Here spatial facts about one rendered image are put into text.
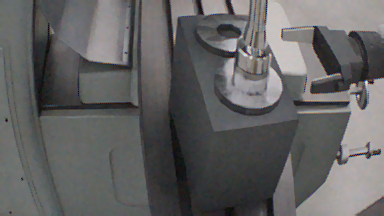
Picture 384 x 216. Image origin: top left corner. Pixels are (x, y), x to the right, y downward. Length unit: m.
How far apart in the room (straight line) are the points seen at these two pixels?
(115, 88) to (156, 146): 0.32
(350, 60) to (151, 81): 0.42
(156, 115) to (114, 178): 0.51
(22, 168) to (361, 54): 0.94
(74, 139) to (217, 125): 0.66
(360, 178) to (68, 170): 1.29
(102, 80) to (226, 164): 0.50
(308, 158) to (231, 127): 0.78
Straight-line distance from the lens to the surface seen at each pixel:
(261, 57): 0.78
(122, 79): 1.29
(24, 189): 1.53
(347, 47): 0.87
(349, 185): 2.31
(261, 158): 0.86
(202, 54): 0.88
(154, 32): 1.20
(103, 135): 1.40
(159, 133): 1.03
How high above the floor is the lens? 1.77
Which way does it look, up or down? 47 degrees down
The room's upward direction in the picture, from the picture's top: 6 degrees clockwise
